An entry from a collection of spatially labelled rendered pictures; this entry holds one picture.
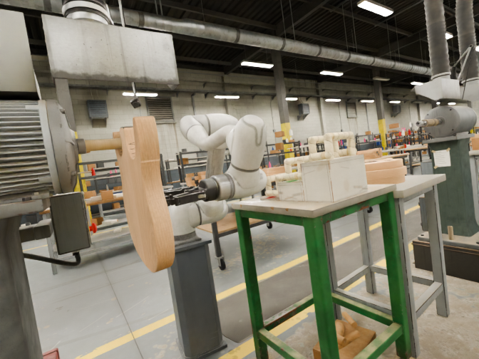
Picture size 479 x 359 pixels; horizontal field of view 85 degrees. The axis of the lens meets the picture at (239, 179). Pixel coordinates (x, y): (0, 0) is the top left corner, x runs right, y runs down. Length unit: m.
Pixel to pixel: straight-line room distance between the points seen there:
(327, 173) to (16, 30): 1.03
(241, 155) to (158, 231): 0.36
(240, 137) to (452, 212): 2.26
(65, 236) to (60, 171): 0.36
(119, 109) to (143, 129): 11.84
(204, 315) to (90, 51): 1.51
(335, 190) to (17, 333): 1.04
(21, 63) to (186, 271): 1.27
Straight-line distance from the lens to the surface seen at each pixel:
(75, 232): 1.07
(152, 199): 0.65
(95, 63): 0.78
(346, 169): 1.19
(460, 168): 2.72
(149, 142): 0.62
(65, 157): 0.75
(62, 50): 0.78
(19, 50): 0.86
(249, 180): 0.88
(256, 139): 0.82
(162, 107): 12.91
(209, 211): 1.68
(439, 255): 2.09
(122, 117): 12.40
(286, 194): 1.26
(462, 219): 2.79
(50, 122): 0.76
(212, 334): 1.90
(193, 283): 1.72
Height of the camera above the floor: 1.13
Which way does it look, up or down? 3 degrees down
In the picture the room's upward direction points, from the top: 8 degrees counter-clockwise
